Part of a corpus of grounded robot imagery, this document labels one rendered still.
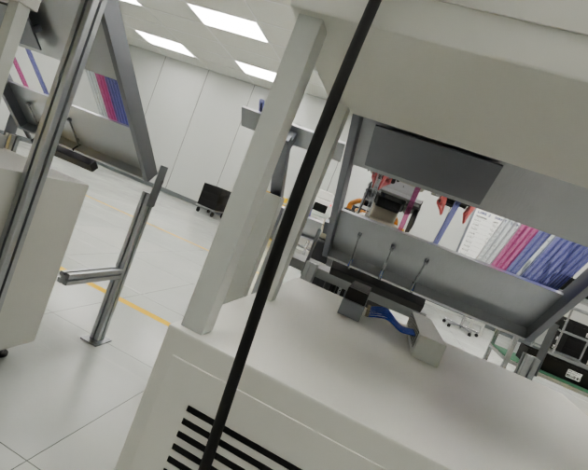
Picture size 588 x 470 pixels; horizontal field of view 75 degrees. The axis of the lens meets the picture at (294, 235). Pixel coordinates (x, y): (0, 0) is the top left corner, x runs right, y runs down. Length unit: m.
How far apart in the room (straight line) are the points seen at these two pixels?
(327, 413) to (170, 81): 9.85
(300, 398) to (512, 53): 0.40
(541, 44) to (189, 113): 9.29
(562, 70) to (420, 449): 0.39
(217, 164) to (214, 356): 8.56
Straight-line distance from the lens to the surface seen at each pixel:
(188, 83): 9.87
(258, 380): 0.45
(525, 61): 0.45
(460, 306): 1.36
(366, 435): 0.44
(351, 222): 1.24
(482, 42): 0.45
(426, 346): 0.77
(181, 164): 9.39
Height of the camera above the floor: 0.80
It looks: 4 degrees down
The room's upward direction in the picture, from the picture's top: 22 degrees clockwise
